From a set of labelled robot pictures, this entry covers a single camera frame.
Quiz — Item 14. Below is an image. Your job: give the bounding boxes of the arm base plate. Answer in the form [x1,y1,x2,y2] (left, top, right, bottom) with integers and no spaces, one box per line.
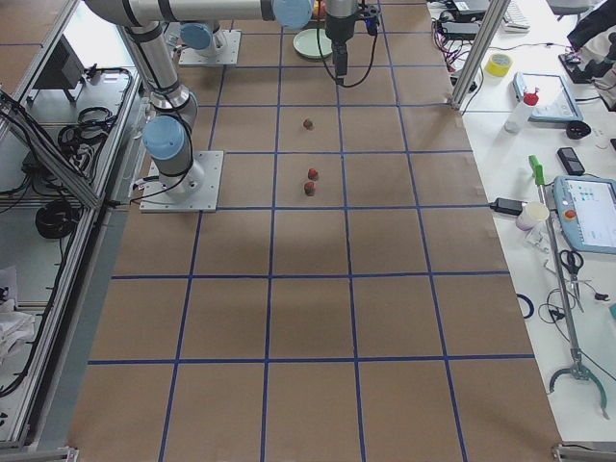
[140,151,224,213]
[179,24,242,67]

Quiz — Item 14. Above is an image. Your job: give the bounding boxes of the long metal grabber tool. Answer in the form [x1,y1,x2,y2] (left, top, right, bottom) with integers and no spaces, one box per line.
[528,155,609,420]

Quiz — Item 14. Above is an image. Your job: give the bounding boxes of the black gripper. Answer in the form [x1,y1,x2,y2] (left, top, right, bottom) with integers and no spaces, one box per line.
[325,13,380,86]

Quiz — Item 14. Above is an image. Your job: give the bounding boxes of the yellow tape roll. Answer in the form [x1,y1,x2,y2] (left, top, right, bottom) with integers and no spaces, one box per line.
[485,53,513,77]

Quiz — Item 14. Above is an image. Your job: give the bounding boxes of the black power adapter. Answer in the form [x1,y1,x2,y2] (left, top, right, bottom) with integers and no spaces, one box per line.
[489,197,526,217]

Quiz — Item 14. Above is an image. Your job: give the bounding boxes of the blue teach pendant near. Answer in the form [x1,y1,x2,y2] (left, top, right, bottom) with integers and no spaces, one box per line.
[552,175,615,255]

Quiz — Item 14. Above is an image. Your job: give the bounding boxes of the aluminium frame post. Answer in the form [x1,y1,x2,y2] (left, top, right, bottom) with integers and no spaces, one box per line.
[449,0,509,110]

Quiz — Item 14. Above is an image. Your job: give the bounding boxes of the red strawberry green top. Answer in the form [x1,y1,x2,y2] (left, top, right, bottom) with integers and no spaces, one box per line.
[303,181,316,196]

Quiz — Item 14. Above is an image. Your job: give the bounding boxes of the black smartphone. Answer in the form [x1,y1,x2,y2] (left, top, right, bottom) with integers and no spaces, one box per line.
[556,147,585,176]

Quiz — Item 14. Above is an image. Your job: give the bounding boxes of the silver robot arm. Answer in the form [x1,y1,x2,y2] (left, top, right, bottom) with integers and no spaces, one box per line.
[180,1,380,89]
[86,1,313,195]

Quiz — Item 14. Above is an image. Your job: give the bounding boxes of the blue teach pendant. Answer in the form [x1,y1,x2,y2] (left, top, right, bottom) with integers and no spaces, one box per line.
[512,72,583,123]
[552,175,615,255]

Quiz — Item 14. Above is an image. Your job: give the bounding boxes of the light green plate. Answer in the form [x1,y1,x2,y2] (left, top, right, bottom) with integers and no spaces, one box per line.
[293,29,332,60]

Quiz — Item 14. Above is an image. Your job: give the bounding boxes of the blue teach pendant far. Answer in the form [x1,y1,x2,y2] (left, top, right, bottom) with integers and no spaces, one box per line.
[512,72,583,123]

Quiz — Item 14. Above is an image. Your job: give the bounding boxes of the white paper cup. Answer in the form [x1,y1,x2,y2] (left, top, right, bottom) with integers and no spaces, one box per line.
[515,202,550,231]

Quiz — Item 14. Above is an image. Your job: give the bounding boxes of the black handled scissors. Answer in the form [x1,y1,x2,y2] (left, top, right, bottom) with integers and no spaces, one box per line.
[558,250,584,312]

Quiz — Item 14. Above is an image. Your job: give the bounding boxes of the red cap squeeze bottle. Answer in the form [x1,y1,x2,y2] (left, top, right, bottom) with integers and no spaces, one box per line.
[503,90,539,134]

